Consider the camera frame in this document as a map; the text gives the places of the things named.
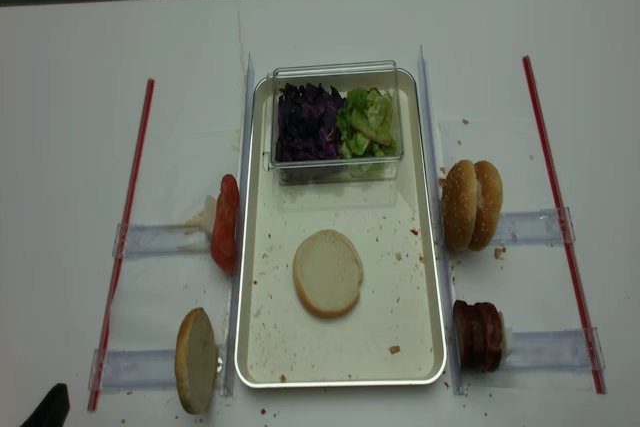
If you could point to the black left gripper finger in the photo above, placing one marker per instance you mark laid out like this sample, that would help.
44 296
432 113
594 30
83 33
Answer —
53 410

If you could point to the clear tomato dispenser track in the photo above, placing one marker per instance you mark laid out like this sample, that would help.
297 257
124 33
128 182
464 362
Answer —
135 240

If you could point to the red tomato slices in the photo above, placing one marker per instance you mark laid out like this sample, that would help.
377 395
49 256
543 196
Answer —
223 244

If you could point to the white tomato pusher block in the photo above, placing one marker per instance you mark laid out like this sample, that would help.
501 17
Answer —
209 215

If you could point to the green lettuce in container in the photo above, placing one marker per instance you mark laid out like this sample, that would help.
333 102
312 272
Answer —
365 124

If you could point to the brown meat patties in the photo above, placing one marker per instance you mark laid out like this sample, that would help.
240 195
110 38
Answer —
480 335

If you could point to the clear left bun track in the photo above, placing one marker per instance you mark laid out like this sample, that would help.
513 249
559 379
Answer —
114 370

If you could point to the upright bun half left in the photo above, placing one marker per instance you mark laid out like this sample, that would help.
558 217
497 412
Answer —
195 363

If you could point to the bottom bun on tray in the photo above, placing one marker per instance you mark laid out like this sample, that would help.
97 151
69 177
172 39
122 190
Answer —
327 273

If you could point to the white rectangular tray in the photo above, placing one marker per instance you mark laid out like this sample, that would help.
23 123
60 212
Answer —
395 333

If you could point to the purple cabbage shreds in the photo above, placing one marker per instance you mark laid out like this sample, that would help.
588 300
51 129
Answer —
307 123

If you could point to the clear plastic salad container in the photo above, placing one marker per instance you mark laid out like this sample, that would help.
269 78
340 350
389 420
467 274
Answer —
344 77

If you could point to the sesame bun front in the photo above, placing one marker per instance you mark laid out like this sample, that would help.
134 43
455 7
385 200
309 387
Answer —
459 205

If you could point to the sesame bun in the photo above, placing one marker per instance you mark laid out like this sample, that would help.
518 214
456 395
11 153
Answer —
459 205
489 204

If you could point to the white patty pusher block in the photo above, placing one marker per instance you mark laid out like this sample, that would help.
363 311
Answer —
506 339

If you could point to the sesame bun back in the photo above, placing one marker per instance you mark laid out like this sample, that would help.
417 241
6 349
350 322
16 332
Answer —
489 204

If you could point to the clear patty track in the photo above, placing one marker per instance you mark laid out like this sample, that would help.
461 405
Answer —
565 350

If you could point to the clear sesame bun track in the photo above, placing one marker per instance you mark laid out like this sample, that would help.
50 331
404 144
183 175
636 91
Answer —
544 227

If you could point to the left clear long rail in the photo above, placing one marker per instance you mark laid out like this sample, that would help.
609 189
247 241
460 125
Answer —
228 367

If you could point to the clear long rail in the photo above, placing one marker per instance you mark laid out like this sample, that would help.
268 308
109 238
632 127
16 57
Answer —
228 367
432 156

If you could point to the left red straw rail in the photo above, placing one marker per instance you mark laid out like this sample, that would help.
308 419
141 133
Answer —
99 357

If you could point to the red straw rail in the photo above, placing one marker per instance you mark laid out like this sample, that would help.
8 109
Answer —
560 207
99 357

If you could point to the right clear long rail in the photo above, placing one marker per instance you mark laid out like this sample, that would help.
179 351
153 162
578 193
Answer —
432 156

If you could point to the right red straw rail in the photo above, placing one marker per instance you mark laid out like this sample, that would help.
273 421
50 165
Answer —
560 207

